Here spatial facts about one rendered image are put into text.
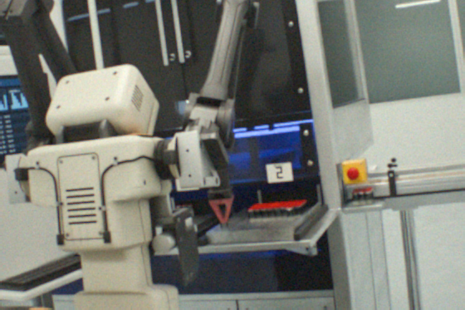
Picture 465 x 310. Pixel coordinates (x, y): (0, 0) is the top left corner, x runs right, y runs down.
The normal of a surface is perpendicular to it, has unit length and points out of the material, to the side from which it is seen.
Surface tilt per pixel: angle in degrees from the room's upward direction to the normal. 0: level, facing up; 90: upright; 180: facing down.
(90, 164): 82
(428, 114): 90
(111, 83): 47
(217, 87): 62
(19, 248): 90
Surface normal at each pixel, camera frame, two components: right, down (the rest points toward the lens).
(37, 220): 0.85, -0.09
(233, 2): 0.01, -0.43
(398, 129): -0.33, 0.10
